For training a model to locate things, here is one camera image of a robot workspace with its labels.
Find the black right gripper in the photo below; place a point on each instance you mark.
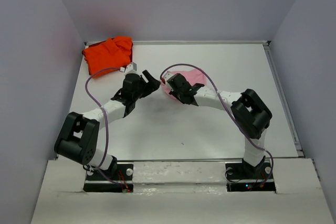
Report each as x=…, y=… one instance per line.
x=175, y=93

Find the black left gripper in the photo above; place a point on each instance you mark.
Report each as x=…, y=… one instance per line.
x=153, y=83

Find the pink t shirt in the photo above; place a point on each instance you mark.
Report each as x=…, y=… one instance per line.
x=193, y=76

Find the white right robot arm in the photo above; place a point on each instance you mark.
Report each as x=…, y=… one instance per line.
x=246, y=109

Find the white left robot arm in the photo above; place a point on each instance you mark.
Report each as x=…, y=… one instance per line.
x=78, y=136

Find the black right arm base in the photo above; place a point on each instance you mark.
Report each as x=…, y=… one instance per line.
x=239, y=181

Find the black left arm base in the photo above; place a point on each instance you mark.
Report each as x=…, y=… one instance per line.
x=120, y=182

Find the orange t shirt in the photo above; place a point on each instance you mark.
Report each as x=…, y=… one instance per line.
x=109, y=54

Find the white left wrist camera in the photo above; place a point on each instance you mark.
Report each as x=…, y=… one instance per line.
x=130, y=68

